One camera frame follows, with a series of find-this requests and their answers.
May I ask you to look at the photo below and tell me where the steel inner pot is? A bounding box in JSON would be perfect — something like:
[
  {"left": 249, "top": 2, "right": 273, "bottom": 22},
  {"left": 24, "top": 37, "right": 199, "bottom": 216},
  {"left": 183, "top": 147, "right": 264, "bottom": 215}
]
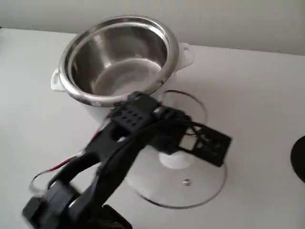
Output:
[{"left": 68, "top": 22, "right": 171, "bottom": 96}]

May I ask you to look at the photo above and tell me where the glass lid with white knob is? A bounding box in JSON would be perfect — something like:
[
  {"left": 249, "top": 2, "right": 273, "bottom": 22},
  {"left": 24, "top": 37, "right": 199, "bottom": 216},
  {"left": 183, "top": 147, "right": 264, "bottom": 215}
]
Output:
[{"left": 126, "top": 90, "right": 228, "bottom": 209}]

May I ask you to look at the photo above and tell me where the red and white wire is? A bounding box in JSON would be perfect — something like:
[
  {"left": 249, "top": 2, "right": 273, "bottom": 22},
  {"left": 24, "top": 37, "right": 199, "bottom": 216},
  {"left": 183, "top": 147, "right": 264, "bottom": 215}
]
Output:
[{"left": 30, "top": 94, "right": 134, "bottom": 199}]

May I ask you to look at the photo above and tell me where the black round object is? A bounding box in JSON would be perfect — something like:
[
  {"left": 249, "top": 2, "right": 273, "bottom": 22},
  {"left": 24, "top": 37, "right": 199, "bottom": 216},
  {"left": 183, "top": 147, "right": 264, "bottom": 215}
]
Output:
[{"left": 290, "top": 135, "right": 305, "bottom": 184}]

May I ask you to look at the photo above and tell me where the white rice cooker steel pot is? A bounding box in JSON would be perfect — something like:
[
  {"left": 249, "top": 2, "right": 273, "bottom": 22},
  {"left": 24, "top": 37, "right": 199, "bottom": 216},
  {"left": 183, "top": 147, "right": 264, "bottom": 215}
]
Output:
[{"left": 50, "top": 15, "right": 194, "bottom": 129}]

